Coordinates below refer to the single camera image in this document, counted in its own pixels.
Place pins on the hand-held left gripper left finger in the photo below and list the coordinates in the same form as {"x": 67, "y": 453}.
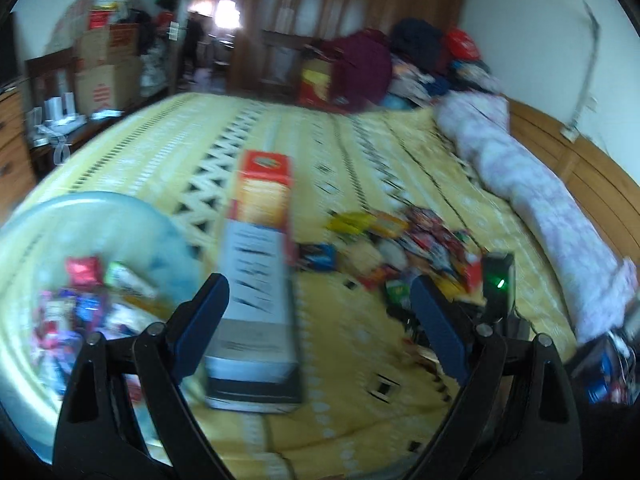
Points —
{"x": 200, "y": 320}

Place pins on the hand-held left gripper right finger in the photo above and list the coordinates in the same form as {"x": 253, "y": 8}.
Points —
{"x": 440, "y": 325}

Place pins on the pile of snack packets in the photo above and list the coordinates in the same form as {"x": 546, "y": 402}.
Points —
{"x": 430, "y": 240}

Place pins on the light blue plastic basin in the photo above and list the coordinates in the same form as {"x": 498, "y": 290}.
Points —
{"x": 150, "y": 220}

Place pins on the heap of colourful wrappers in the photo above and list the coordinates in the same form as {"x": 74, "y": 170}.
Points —
{"x": 85, "y": 270}

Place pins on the dark container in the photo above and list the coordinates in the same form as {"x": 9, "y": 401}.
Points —
{"x": 605, "y": 375}

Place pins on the blue cookie wrapper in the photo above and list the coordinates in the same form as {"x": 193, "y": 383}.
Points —
{"x": 317, "y": 256}

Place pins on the black and white box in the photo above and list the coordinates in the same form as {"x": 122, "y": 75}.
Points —
{"x": 255, "y": 310}

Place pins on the pink floral quilt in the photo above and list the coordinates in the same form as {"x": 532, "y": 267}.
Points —
{"x": 540, "y": 200}

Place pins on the tall orange box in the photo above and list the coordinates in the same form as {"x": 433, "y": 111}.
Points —
{"x": 265, "y": 190}

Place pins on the wooden headboard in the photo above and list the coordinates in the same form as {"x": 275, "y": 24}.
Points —
{"x": 575, "y": 170}

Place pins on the white device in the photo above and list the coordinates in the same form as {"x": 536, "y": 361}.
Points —
{"x": 62, "y": 112}

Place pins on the cardboard box with red dots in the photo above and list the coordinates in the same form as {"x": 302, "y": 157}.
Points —
{"x": 107, "y": 87}

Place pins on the heap of clothes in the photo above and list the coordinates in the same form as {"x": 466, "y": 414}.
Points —
{"x": 425, "y": 60}

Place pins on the wooden cabinet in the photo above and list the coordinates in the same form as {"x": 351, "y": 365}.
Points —
{"x": 15, "y": 150}

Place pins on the red gift box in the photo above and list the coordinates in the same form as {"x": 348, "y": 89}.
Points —
{"x": 315, "y": 85}

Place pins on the maroon garment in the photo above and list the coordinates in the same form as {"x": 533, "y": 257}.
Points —
{"x": 360, "y": 65}

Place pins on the wooden chair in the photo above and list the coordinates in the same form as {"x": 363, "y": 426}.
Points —
{"x": 280, "y": 60}

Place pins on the cardboard box with red lettering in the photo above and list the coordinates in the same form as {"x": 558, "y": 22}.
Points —
{"x": 107, "y": 45}

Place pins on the black bag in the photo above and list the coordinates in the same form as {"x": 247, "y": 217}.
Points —
{"x": 146, "y": 32}

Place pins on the black television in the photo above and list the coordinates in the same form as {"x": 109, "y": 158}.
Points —
{"x": 6, "y": 50}

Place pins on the wooden wardrobe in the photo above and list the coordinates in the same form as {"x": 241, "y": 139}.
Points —
{"x": 350, "y": 0}

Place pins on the white wall socket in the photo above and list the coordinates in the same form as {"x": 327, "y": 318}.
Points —
{"x": 569, "y": 131}

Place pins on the dark wooden frame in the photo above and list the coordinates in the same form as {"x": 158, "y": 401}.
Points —
{"x": 47, "y": 67}

